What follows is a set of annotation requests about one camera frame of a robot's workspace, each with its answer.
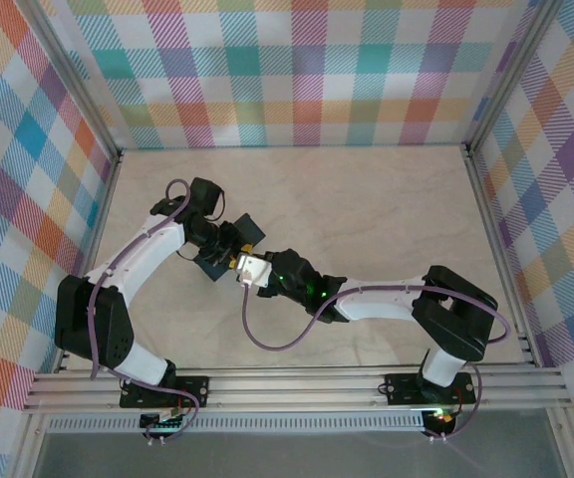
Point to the dark blue painted box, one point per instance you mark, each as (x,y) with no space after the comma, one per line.
(249,226)

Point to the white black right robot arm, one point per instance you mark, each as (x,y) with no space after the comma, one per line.
(381,304)

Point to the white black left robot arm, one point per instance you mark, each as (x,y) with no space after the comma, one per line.
(137,259)

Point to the green black connector board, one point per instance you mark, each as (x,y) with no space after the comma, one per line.
(165,424)

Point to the yellow black power connector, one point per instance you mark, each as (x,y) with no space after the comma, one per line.
(441,418)

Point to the aluminium side frame rail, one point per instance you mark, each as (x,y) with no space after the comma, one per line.
(102,209)
(491,224)

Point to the aluminium mounting rail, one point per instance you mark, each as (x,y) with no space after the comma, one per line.
(292,388)

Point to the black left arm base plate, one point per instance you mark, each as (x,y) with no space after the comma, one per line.
(192,388)

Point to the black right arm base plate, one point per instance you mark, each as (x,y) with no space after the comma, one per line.
(401,391)

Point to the aluminium frame post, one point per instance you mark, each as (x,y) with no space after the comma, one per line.
(516,65)
(68,79)

